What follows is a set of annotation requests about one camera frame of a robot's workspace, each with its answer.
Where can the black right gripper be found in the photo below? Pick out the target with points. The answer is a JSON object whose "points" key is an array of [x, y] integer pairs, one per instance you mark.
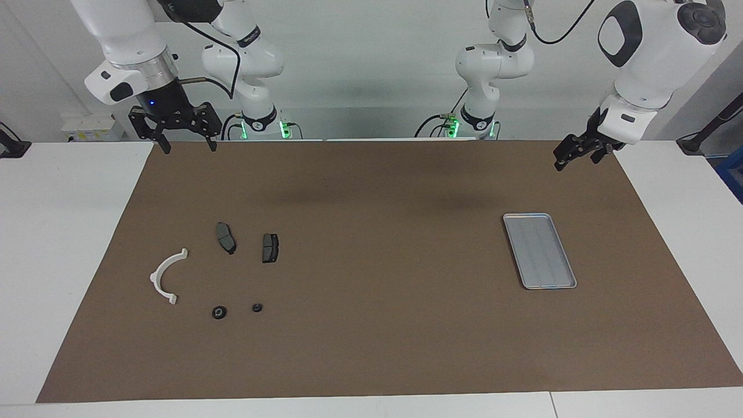
{"points": [[168, 116]]}

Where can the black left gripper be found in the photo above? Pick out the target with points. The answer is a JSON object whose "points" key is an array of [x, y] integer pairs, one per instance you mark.
{"points": [[592, 142]]}

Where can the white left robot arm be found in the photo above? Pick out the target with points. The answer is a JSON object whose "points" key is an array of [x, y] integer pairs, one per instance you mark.
{"points": [[650, 58]]}

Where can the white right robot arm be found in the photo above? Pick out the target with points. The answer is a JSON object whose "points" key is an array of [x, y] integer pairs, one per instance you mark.
{"points": [[127, 35]]}

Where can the silver metal tray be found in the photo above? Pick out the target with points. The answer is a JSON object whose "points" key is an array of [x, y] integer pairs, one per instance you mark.
{"points": [[540, 252]]}

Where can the white power strip box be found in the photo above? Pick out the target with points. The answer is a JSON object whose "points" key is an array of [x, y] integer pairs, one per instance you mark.
{"points": [[93, 128]]}

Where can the dark brake pad with ears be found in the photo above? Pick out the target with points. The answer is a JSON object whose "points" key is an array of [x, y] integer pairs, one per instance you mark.
{"points": [[226, 238]]}

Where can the dark rectangular brake pad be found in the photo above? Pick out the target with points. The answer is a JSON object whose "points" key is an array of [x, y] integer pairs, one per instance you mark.
{"points": [[270, 248]]}

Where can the blue box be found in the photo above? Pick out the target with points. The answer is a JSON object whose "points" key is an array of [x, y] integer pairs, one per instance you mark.
{"points": [[732, 177]]}

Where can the black table clamp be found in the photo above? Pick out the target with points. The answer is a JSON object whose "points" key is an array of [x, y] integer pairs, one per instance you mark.
{"points": [[11, 145]]}

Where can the brown table mat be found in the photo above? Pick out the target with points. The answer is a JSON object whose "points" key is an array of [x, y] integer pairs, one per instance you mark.
{"points": [[371, 325]]}

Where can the white semicircular plastic bracket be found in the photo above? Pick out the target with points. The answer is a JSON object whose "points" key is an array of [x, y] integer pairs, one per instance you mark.
{"points": [[154, 280]]}

